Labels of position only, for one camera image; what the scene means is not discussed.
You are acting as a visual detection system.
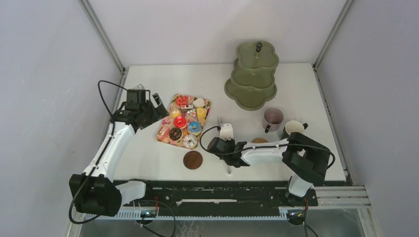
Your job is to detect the chocolate sprinkled donut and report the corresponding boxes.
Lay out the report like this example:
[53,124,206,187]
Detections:
[169,127,183,142]

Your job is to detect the floral dessert tray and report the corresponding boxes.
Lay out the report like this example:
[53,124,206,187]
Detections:
[156,93,212,150]

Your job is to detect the green three-tier stand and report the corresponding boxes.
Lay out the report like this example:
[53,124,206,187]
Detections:
[224,40,279,111]

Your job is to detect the purple mug black handle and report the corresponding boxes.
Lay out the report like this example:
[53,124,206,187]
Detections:
[262,108,284,133]

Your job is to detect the white slotted cable duct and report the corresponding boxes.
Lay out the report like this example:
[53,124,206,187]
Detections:
[97,209,288,221]

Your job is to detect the white swirl roll cake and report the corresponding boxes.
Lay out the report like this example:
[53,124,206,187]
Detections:
[192,98,206,108]

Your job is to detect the yellow cream cake ball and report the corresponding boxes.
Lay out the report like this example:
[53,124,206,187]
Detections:
[170,109,182,119]

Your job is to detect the dark wooden coaster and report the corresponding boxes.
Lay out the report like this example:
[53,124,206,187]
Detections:
[183,151,203,170]

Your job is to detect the red glazed flower donut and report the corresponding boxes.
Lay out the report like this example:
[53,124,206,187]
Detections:
[173,116,187,129]

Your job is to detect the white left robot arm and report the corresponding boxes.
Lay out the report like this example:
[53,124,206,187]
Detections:
[69,85,169,217]

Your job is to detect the silver metal tongs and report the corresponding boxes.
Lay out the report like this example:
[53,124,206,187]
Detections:
[217,116,232,176]

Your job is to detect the triangular fruit cake slice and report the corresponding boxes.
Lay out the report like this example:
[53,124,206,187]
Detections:
[186,108,197,120]

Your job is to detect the woven rattan coaster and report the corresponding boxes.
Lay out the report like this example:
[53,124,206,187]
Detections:
[251,138,268,143]

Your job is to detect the white chocolate-striped donut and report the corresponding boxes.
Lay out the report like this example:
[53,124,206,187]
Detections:
[182,134,198,149]

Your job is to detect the coral sprinkled donut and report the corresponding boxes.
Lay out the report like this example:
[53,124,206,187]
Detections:
[175,95,189,107]

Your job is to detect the dark cup white interior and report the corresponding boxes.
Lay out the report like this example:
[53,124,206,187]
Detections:
[281,120,308,140]

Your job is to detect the chocolate cherry cake slice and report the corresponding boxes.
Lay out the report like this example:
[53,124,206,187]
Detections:
[180,104,194,113]

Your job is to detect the blue glazed donut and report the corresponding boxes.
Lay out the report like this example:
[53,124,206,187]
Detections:
[187,121,202,136]

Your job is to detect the pink layered cake slice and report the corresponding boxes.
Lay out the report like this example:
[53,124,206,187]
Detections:
[156,126,170,141]

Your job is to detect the yellow swirl roll cake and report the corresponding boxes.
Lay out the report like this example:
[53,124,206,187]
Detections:
[196,107,207,120]

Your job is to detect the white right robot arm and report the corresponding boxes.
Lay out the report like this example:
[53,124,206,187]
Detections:
[203,123,336,205]

